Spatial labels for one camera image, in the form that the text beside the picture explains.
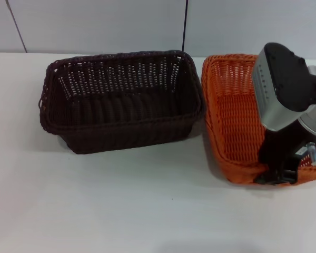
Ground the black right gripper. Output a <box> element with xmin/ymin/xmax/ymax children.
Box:
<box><xmin>253</xmin><ymin>123</ymin><xmax>309</xmax><ymax>186</ymax></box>

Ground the orange wicker basket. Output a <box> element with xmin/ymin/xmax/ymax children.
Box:
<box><xmin>201</xmin><ymin>53</ymin><xmax>316</xmax><ymax>187</ymax></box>

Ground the dark brown wicker basket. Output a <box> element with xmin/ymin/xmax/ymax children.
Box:
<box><xmin>37</xmin><ymin>50</ymin><xmax>206</xmax><ymax>155</ymax></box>

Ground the silver metal plug connector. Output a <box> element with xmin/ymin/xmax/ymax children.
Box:
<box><xmin>306</xmin><ymin>141</ymin><xmax>316</xmax><ymax>166</ymax></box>

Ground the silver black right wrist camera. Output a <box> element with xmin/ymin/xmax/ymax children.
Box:
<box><xmin>250</xmin><ymin>42</ymin><xmax>316</xmax><ymax>133</ymax></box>

